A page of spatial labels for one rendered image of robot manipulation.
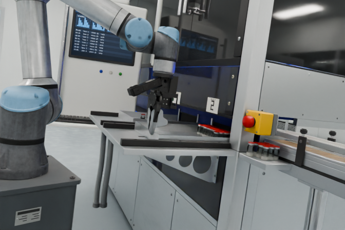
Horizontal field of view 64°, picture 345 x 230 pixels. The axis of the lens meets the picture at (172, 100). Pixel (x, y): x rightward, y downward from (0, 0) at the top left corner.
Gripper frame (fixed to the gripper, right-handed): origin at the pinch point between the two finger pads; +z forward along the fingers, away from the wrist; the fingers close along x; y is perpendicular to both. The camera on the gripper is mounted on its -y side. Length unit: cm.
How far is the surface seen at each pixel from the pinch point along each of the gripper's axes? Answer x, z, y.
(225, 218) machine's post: -10.9, 27.6, 28.7
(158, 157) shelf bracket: -1.1, 9.0, 4.0
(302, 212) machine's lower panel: -12, 28, 66
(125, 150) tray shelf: -10.9, 4.2, -10.9
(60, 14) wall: 544, -133, -19
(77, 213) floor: 129, 91, -1
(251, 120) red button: -19.9, -8.7, 25.7
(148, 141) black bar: -8.1, 2.0, -3.0
